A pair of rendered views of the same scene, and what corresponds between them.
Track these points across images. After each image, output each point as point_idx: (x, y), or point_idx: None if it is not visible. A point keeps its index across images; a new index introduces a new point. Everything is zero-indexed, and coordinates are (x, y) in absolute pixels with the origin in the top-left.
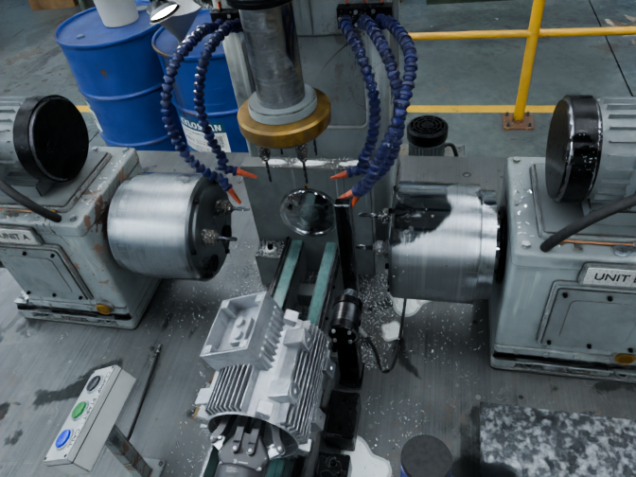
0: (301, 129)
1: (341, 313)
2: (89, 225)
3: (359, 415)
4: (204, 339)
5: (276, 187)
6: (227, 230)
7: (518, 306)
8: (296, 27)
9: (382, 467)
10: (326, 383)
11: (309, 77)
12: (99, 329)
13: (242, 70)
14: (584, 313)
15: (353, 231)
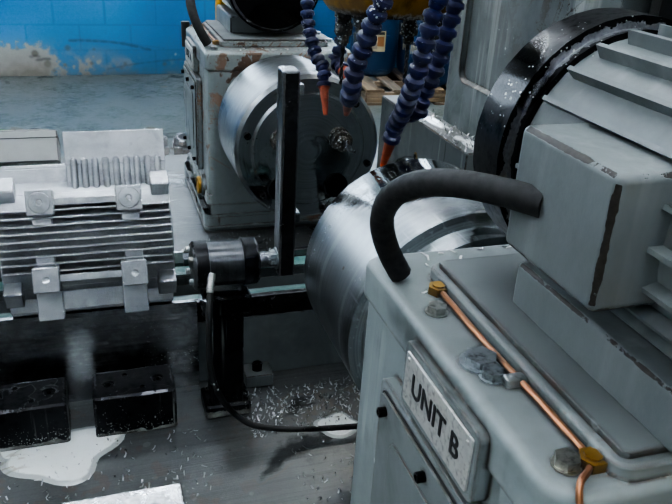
0: None
1: (215, 241)
2: (221, 67)
3: (152, 417)
4: None
5: (396, 145)
6: (336, 179)
7: (365, 417)
8: None
9: (78, 472)
10: (202, 385)
11: (517, 10)
12: (194, 215)
13: None
14: (398, 499)
15: (290, 132)
